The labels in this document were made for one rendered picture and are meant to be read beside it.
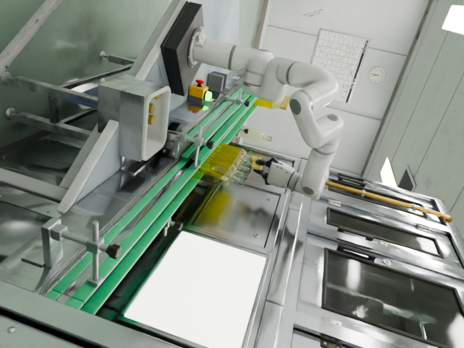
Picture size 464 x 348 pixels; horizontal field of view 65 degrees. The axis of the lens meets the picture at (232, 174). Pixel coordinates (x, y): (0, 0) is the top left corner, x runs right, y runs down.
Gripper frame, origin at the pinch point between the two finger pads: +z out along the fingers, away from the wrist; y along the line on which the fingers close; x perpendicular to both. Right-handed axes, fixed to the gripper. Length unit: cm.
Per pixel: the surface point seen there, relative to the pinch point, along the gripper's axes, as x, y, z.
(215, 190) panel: 11.6, -13.0, 12.9
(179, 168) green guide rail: 33.8, 3.4, 17.9
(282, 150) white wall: -554, -215, 162
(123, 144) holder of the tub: 53, 15, 28
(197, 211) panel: 31.5, -12.7, 8.9
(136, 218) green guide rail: 67, 2, 8
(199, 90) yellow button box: -4.9, 21.5, 39.2
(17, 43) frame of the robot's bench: 48, 32, 88
